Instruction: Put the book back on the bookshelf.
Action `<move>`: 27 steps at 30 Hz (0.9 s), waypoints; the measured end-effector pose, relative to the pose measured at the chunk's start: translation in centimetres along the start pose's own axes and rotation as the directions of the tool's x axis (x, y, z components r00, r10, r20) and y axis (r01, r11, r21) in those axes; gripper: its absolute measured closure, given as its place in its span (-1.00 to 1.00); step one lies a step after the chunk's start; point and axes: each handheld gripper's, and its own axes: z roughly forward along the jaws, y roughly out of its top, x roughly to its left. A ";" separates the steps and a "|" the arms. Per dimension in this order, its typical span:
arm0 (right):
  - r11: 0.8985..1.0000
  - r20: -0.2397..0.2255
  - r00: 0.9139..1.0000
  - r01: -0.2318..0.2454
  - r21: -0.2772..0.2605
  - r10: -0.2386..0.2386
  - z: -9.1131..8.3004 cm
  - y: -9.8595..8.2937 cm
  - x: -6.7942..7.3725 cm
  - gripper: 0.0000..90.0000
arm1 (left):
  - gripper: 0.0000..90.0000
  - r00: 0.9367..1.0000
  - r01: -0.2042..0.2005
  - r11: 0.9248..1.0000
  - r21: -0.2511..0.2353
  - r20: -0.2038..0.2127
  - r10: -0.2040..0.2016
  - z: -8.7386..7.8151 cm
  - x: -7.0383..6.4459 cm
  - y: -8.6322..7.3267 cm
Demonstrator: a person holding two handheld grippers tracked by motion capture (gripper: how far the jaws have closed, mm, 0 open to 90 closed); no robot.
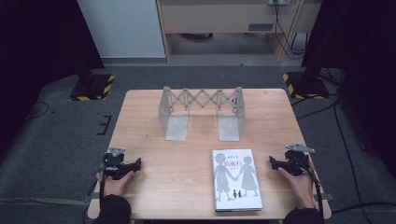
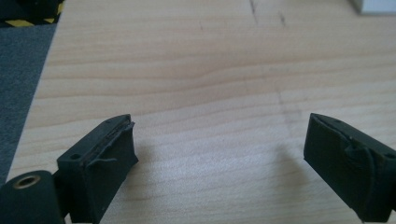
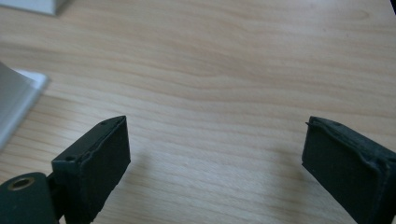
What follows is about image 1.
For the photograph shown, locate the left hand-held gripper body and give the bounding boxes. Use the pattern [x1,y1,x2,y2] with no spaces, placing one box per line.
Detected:
[102,147,135,181]

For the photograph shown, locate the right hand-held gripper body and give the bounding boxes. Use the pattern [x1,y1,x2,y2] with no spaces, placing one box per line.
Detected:
[279,142,316,177]

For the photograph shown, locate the white book with grey figures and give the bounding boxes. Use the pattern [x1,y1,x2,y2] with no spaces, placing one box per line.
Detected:
[212,147,263,214]

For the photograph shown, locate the expandable metal book rack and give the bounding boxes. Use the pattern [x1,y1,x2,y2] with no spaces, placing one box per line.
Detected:
[158,85,247,143]

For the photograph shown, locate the person's left hand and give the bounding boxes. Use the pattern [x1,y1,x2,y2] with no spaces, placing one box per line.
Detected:
[95,170,135,198]

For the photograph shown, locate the person's right hand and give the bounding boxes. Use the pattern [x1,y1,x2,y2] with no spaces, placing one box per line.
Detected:
[277,166,317,210]

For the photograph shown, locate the grey tape strip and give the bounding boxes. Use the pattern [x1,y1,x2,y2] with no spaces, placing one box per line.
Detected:
[83,191,106,203]
[312,192,334,203]

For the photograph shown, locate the black stand base striped edge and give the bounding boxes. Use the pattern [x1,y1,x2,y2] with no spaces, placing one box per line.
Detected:
[69,73,117,102]
[282,71,331,101]

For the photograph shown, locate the black curtain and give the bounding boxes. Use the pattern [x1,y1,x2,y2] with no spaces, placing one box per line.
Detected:
[300,0,396,180]

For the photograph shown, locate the white panel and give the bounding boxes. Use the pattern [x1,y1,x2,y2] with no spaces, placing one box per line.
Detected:
[76,0,167,60]

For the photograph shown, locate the light wooden desk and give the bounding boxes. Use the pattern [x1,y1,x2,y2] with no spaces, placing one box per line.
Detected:
[155,0,323,63]

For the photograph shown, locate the left hand-held gripper cable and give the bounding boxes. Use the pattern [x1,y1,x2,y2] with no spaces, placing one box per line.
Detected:
[98,169,109,210]

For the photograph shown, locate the hand-held gripper cable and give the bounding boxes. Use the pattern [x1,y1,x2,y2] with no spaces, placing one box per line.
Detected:
[98,169,109,210]
[306,166,325,217]

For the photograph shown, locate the right hand-held gripper cable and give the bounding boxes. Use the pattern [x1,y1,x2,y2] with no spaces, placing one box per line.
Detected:
[306,166,325,217]

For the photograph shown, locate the long black floor cable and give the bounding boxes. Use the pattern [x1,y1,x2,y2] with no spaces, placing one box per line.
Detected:
[330,101,396,217]

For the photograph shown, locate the short black floor cable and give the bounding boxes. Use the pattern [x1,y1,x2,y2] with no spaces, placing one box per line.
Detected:
[290,95,341,121]

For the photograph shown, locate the thin black looped floor cable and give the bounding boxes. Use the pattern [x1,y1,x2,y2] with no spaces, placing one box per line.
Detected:
[25,100,51,121]

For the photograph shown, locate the black hanging cables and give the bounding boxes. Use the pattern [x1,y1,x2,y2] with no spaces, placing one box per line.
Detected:
[273,0,308,61]

